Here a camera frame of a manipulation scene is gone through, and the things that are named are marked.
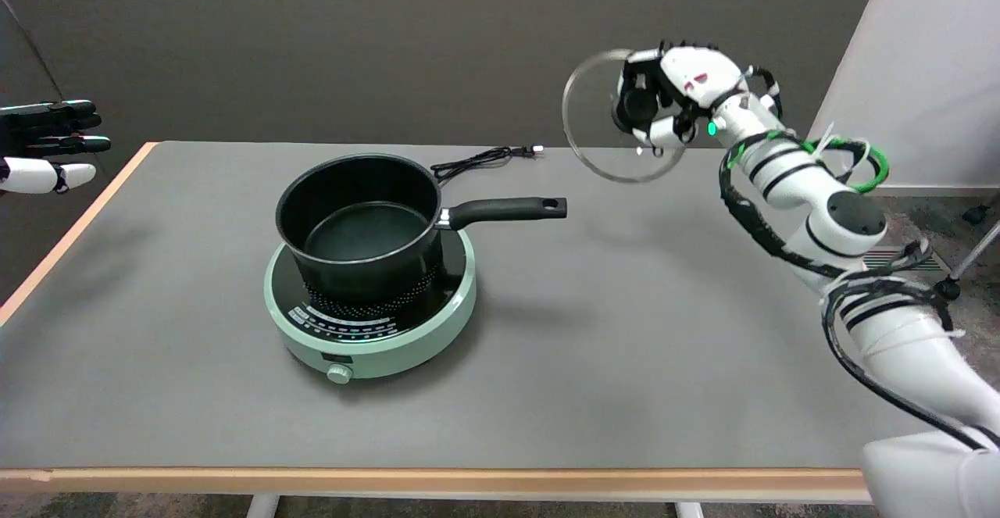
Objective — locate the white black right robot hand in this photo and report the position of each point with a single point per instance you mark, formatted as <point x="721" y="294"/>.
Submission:
<point x="695" y="73"/>

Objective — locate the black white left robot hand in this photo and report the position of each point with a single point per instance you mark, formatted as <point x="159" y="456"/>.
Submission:
<point x="39" y="174"/>

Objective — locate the glass pot lid black knob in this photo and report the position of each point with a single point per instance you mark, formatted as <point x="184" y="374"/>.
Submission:
<point x="586" y="112"/>

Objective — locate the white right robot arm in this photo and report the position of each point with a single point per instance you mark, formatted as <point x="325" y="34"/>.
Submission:
<point x="844" y="221"/>

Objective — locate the metal floor vent grille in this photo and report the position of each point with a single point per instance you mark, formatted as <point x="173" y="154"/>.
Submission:
<point x="887" y="258"/>

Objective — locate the black caster wheel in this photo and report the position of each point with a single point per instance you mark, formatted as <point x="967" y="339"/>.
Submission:
<point x="975" y="213"/>

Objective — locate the grey stand leg with caster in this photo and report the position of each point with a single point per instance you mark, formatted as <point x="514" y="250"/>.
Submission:
<point x="949" y="289"/>

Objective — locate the mint green induction cooker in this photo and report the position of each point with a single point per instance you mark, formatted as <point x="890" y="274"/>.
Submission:
<point x="375" y="358"/>

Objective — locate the white table leg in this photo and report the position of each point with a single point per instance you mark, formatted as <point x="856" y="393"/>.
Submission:
<point x="264" y="506"/>
<point x="689" y="510"/>

